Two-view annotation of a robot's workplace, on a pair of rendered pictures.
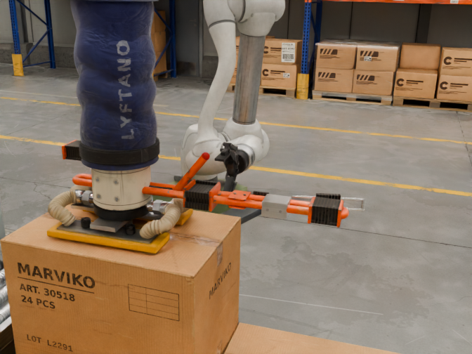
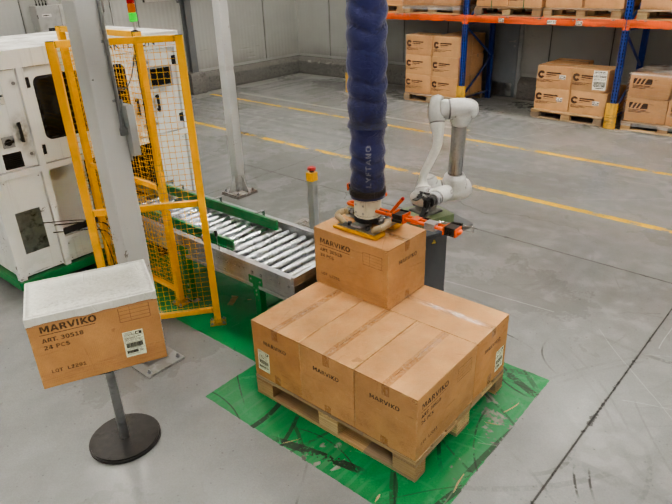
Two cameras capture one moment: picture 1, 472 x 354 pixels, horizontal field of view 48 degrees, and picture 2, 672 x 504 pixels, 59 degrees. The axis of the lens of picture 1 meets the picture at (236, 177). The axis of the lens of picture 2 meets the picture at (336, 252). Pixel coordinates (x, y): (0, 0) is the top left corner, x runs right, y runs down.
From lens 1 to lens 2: 2.14 m
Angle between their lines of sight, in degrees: 24
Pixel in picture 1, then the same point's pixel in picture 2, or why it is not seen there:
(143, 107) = (376, 174)
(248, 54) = (455, 137)
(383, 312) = (554, 310)
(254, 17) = (457, 117)
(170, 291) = (378, 257)
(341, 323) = (519, 311)
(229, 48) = (438, 136)
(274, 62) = (584, 90)
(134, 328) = (364, 272)
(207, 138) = (422, 185)
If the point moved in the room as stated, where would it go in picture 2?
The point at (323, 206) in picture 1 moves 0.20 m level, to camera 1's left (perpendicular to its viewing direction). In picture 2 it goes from (449, 227) to (414, 222)
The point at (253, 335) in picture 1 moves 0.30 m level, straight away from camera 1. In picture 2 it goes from (428, 291) to (443, 271)
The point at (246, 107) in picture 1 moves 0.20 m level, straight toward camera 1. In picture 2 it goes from (454, 166) to (446, 175)
